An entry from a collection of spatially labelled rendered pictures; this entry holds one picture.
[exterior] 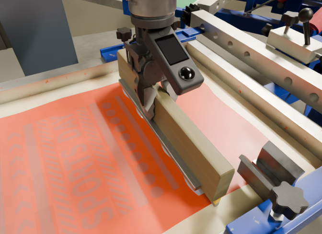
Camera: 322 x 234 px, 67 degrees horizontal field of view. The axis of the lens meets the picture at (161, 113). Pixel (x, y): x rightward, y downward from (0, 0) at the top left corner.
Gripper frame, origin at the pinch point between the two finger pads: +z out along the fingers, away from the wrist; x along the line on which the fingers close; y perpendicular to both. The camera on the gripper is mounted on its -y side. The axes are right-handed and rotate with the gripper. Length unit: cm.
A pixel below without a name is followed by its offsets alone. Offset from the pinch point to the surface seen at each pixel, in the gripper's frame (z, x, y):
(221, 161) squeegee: -4.7, -0.3, -18.3
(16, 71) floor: 95, 47, 220
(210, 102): 4.9, -15.2, 2.3
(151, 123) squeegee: 1.3, 2.6, -0.5
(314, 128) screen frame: 1.8, -25.5, -17.7
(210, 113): 5.0, -12.7, -1.1
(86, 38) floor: 94, -36, 258
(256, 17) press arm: 7, -70, 41
